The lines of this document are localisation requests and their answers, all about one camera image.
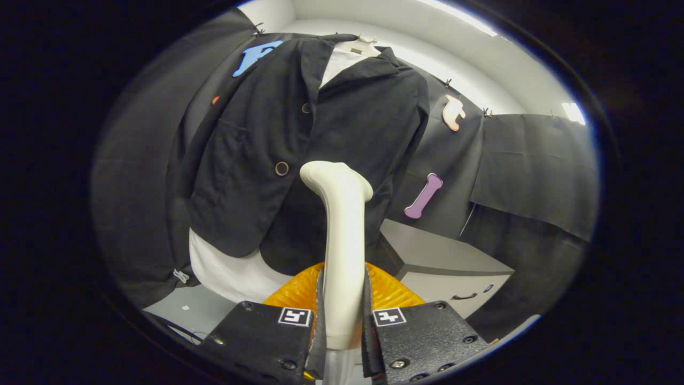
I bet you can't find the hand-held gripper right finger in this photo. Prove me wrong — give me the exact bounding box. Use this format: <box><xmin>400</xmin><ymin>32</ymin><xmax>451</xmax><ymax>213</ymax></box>
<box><xmin>361</xmin><ymin>262</ymin><xmax>489</xmax><ymax>384</ymax></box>

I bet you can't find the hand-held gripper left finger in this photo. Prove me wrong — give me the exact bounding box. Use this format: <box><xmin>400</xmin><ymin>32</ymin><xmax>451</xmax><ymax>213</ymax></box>
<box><xmin>199</xmin><ymin>262</ymin><xmax>328</xmax><ymax>383</ymax></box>

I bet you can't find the white shirt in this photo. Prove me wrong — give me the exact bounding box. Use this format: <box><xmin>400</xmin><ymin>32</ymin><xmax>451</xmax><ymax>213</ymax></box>
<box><xmin>188</xmin><ymin>45</ymin><xmax>375</xmax><ymax>304</ymax></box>

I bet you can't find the white garment steamer wand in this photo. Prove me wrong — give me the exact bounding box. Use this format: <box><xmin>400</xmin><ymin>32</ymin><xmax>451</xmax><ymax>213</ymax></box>
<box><xmin>299</xmin><ymin>160</ymin><xmax>374</xmax><ymax>385</ymax></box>

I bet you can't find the black suit jacket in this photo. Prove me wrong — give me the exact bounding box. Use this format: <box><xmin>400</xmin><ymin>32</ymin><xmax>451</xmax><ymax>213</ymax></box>
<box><xmin>179</xmin><ymin>33</ymin><xmax>431</xmax><ymax>276</ymax></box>

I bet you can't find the white clothes hanger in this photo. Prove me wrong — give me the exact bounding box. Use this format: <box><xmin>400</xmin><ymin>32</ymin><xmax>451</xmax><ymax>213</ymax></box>
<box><xmin>334</xmin><ymin>33</ymin><xmax>381</xmax><ymax>57</ymax></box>

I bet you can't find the grey cabinet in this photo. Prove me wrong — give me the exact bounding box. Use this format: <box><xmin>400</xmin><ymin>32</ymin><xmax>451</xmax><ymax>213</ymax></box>
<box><xmin>377</xmin><ymin>218</ymin><xmax>515</xmax><ymax>320</ymax></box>

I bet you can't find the black backdrop cloth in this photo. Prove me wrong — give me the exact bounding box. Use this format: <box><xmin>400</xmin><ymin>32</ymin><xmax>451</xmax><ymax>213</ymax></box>
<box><xmin>91</xmin><ymin>8</ymin><xmax>599</xmax><ymax>343</ymax></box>

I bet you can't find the small ceiling light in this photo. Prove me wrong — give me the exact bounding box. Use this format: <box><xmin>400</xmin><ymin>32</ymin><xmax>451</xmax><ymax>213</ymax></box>
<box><xmin>561</xmin><ymin>102</ymin><xmax>587</xmax><ymax>126</ymax></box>

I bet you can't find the long ceiling light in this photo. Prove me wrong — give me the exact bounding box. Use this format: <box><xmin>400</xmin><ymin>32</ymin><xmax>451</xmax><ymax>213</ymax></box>
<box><xmin>417</xmin><ymin>0</ymin><xmax>500</xmax><ymax>37</ymax></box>

